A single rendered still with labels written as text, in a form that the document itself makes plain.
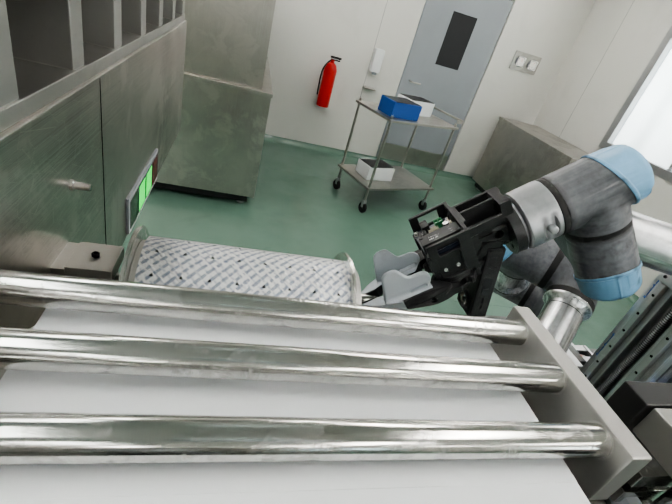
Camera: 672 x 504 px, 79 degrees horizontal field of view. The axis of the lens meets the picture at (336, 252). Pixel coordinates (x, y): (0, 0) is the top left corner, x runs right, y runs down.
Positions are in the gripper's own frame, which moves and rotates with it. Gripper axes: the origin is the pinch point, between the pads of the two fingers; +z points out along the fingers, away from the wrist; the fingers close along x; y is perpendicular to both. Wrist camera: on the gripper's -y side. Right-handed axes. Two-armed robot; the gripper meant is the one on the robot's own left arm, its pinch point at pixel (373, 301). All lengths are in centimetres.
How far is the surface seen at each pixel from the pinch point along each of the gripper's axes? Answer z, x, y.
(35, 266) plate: 25.6, 5.0, 26.5
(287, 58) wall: 6, -450, -40
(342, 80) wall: -40, -451, -88
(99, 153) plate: 23.2, -14.5, 29.5
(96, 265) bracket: 23.7, 1.5, 22.5
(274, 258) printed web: 7.9, -0.7, 12.3
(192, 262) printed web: 15.1, 1.7, 17.8
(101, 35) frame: 17, -25, 40
